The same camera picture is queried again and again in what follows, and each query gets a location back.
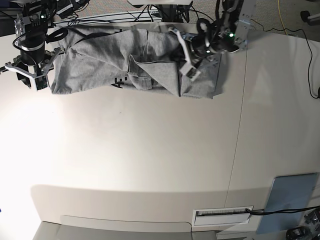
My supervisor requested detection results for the blue-grey flat panel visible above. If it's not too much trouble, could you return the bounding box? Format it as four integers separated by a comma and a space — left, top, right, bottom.
256, 172, 319, 235

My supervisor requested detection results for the black device bottom right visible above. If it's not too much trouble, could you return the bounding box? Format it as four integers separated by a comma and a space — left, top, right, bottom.
285, 226, 312, 240

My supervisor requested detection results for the black cable bundle under table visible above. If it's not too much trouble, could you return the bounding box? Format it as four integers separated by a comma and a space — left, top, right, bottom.
132, 2, 218, 25

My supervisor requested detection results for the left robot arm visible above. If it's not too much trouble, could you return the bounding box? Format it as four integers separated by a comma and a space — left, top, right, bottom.
168, 0, 256, 78

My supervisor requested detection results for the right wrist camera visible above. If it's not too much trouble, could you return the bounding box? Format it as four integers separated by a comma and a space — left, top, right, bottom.
30, 74, 50, 91

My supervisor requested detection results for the black cable on table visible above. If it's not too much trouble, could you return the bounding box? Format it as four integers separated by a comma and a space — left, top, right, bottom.
246, 206, 320, 216

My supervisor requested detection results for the white cable grommet plate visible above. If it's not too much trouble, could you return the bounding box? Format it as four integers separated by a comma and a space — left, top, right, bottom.
191, 206, 253, 227

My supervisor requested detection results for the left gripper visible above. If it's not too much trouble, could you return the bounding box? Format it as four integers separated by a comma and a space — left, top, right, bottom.
168, 27, 221, 73

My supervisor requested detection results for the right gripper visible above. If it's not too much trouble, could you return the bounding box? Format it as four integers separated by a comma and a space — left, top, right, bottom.
4, 47, 66, 88

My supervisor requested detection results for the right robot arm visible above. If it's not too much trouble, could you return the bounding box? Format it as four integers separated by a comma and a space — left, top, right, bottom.
0, 0, 68, 91

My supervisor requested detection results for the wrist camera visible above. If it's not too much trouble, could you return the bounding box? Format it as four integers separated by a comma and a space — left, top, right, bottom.
30, 74, 50, 91
179, 62, 201, 82

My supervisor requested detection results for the yellow cable on floor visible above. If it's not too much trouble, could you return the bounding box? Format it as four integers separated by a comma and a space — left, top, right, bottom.
276, 0, 300, 38

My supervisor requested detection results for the grey T-shirt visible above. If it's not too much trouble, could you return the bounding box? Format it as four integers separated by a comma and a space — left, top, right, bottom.
50, 26, 220, 99

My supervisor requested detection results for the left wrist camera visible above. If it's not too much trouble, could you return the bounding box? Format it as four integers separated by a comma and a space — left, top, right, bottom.
179, 62, 201, 82

